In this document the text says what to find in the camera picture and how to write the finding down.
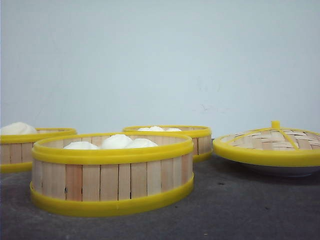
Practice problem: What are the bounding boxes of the bamboo steamer basket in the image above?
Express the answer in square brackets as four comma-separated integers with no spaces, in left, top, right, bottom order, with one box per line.
[0,127,77,173]
[30,132,194,217]
[122,125,213,163]

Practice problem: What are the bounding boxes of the woven bamboo steamer lid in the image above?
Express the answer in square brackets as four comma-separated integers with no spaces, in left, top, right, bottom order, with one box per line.
[212,120,320,168]

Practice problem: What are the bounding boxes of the white bun back right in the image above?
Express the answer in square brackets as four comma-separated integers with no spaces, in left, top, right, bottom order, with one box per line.
[164,127,182,132]

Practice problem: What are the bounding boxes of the white bun front right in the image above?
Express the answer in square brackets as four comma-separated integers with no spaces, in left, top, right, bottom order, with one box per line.
[124,138,158,149]

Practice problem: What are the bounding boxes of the white bun front left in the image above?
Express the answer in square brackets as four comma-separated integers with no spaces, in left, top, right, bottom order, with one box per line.
[64,141,100,150]

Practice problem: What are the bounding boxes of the white plate under lid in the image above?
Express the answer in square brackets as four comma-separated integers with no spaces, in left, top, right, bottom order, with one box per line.
[231,160,320,178]

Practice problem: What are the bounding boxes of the white bun in left basket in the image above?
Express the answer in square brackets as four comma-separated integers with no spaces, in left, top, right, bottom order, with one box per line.
[0,122,38,135]

